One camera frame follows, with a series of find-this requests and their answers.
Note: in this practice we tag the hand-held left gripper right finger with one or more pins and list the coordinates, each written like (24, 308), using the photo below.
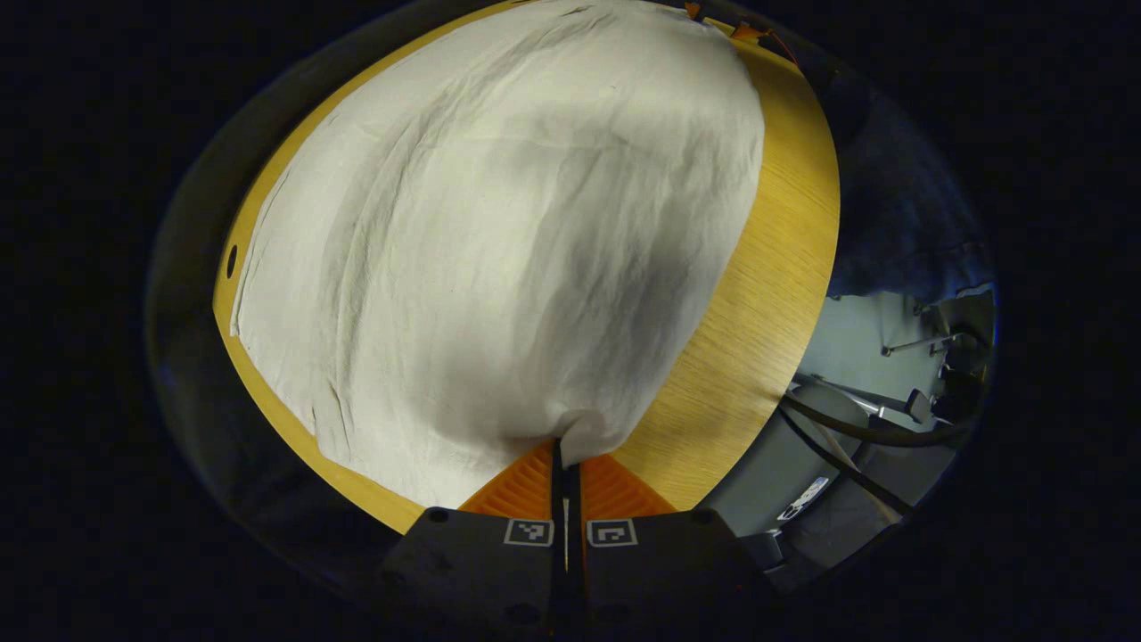
(660, 571)

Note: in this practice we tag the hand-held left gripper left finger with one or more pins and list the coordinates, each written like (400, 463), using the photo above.
(481, 571)

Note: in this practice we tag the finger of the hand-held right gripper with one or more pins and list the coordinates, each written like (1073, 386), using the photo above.
(744, 32)

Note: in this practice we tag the person's dark blue clothing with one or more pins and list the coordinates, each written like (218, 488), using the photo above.
(900, 214)

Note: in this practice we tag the white jeans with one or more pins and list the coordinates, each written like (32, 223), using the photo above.
(499, 241)

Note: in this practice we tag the thin metal rod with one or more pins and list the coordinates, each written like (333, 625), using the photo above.
(918, 343)

